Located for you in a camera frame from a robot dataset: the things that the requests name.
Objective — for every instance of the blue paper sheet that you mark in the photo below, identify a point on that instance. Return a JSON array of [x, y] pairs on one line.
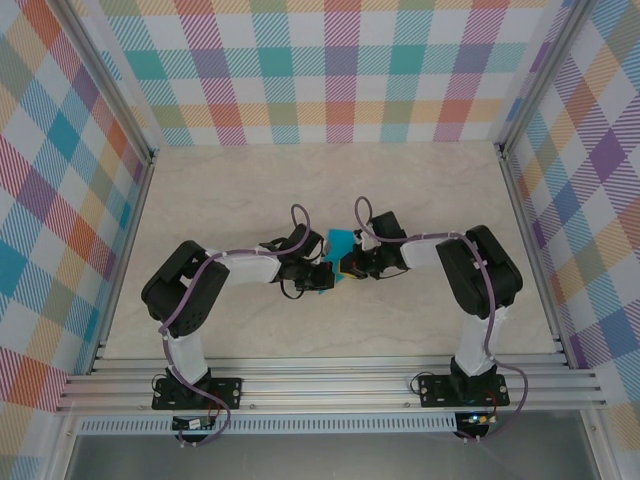
[[341, 241]]

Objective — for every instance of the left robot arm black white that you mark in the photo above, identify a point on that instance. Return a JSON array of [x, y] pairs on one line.
[[182, 295]]

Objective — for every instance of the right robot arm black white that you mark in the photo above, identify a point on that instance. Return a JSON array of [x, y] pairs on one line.
[[475, 275]]

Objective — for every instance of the small green circuit board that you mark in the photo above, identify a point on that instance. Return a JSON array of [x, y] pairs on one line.
[[477, 419], [192, 424]]

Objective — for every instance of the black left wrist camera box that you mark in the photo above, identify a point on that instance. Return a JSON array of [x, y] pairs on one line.
[[306, 242]]

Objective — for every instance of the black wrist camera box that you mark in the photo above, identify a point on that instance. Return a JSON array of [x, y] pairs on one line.
[[306, 242], [387, 225]]

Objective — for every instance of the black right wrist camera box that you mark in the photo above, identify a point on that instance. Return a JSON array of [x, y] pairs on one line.
[[387, 225]]

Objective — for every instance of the aluminium mounting rail beam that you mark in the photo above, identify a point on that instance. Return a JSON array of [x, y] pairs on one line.
[[325, 385]]

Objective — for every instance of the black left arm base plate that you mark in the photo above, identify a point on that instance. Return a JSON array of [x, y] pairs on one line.
[[230, 392]]

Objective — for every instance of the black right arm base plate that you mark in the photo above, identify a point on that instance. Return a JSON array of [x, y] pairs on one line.
[[435, 392]]

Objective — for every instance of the aluminium side rail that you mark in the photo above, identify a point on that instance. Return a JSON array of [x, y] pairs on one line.
[[532, 250], [125, 260]]

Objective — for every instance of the aluminium corner post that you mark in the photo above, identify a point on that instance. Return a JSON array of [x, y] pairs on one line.
[[542, 82], [107, 82]]

